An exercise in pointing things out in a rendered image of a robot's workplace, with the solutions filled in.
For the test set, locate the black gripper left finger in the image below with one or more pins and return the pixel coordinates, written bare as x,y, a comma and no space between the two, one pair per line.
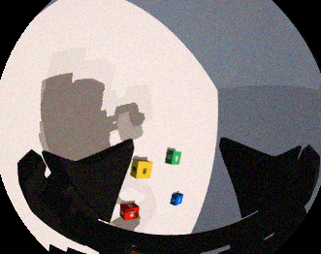
97,178

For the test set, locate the yellow block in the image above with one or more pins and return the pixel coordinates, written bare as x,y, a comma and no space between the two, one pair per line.
141,168

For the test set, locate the red block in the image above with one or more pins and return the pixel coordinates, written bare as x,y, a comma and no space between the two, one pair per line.
129,211

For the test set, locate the green block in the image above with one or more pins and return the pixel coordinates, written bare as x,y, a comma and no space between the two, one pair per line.
173,158

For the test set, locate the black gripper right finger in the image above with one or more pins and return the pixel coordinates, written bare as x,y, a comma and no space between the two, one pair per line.
252,172

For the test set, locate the blue block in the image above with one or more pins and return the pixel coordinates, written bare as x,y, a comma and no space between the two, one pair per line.
176,199

